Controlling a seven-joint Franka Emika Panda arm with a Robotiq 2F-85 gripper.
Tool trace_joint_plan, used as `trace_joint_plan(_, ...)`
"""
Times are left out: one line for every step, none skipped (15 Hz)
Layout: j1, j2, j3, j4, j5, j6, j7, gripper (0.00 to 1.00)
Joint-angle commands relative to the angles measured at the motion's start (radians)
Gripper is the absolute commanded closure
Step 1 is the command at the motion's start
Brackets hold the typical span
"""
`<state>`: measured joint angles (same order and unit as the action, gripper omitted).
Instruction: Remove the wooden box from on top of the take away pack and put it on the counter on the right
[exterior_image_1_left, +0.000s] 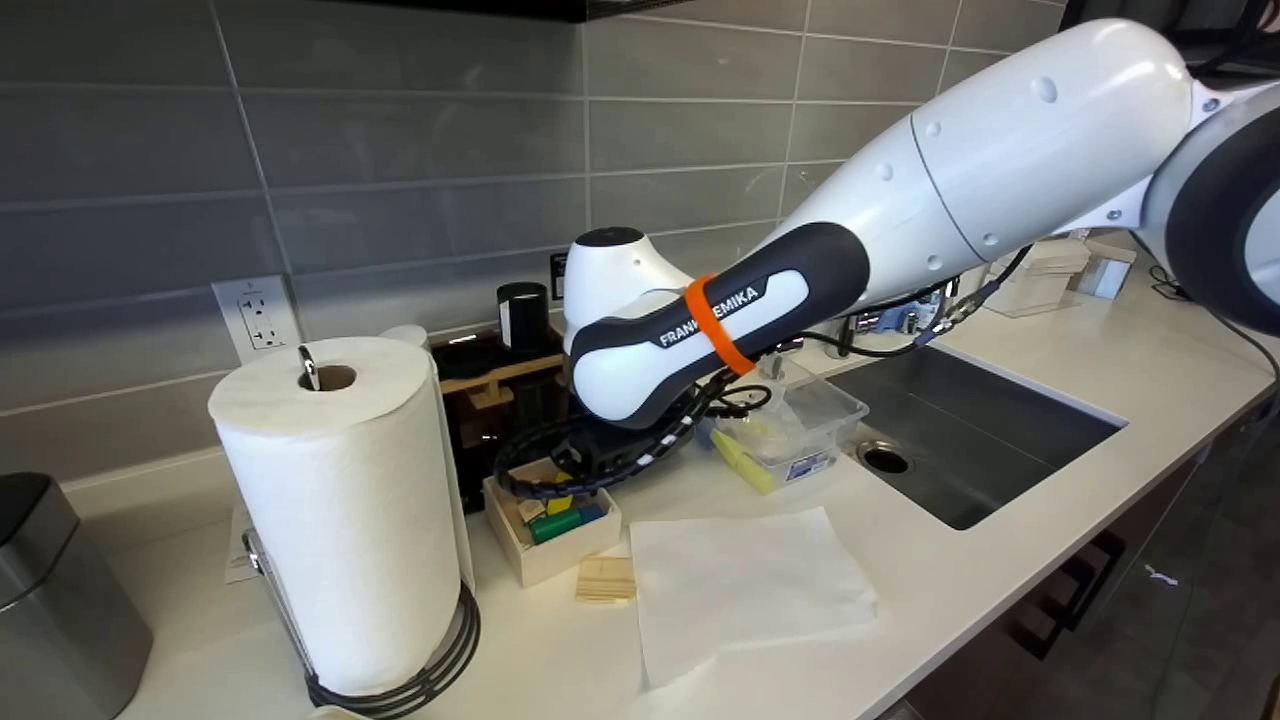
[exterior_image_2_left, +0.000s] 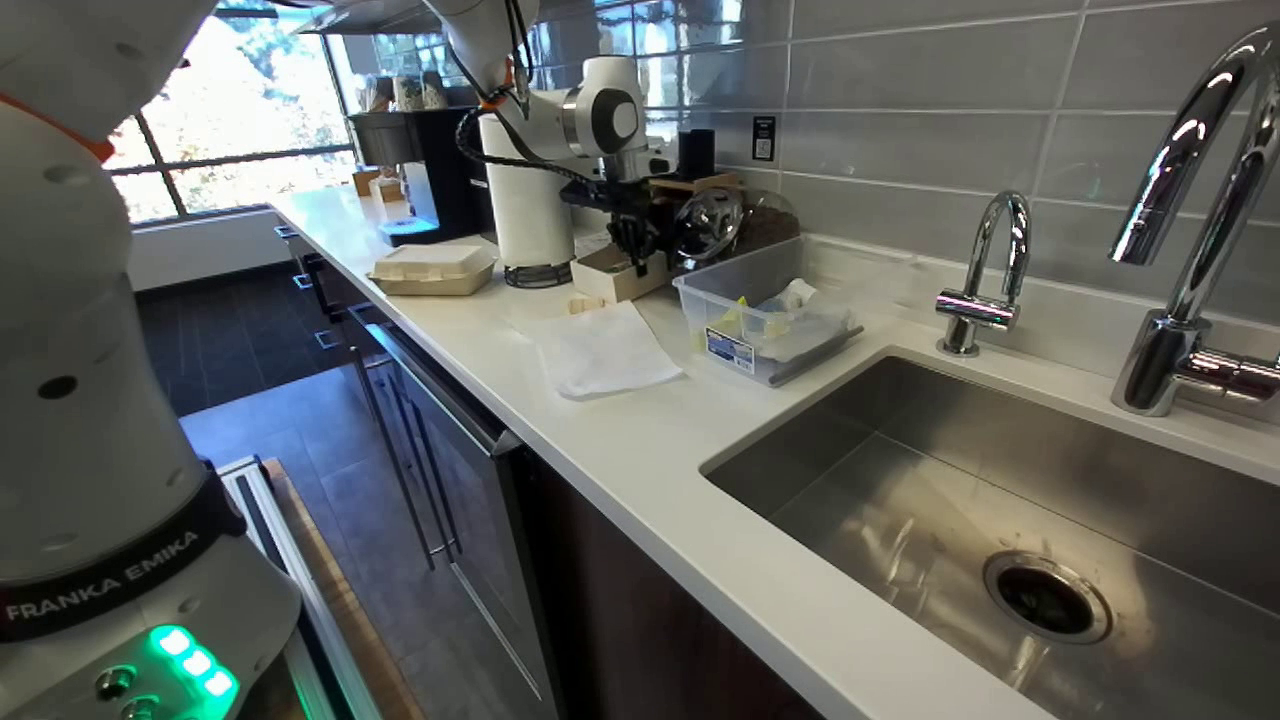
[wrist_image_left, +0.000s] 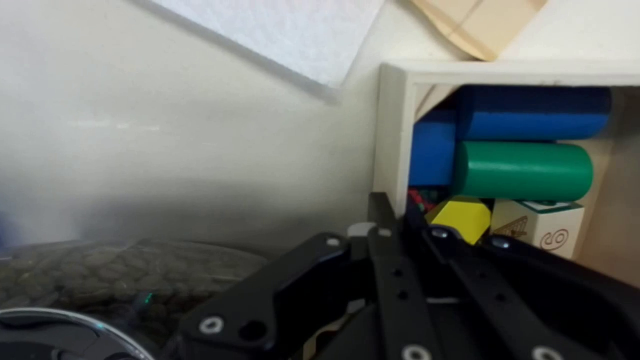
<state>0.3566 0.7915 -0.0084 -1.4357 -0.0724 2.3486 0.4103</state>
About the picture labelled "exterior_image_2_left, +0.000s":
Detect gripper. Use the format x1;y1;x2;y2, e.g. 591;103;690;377
598;176;663;278

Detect wooden box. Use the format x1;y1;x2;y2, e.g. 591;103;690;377
569;243;672;305

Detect beige take away pack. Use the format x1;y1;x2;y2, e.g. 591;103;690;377
367;243;499;298

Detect round glass jar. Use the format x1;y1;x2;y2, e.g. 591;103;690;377
671;187;747;269

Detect wooden rack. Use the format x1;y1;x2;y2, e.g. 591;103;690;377
648;171;747;207

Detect white paper napkin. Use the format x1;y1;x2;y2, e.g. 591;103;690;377
508;300;687;402

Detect black cup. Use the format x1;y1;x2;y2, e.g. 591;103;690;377
677;128;717;182

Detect white paper towel roll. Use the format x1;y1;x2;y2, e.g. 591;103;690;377
479;108;577;290

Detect clear plastic container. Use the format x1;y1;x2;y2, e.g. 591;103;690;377
672;236;867;389

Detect glass jar with dark contents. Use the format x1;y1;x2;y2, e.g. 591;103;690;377
738;189;803;257

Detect white plastic bag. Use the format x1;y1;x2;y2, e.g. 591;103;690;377
755;278;857;359

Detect black coffee machine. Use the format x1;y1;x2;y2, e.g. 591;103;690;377
348;107;495;247

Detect row of cups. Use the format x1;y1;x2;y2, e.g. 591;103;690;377
358;70;453;113

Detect dishwasher door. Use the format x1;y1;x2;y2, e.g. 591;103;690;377
362;318;567;720

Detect small chrome tap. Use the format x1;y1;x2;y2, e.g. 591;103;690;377
934;190;1034;359

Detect window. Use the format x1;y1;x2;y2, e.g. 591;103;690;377
100;0;361;227

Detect steel sink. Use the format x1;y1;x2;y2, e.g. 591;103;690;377
699;349;1280;720

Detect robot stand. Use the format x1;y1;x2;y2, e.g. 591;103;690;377
214;455;425;720

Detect large chrome tap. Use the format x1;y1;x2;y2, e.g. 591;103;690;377
1108;24;1280;422

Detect dishwasher door handle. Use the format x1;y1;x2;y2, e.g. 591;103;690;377
364;320;513;457

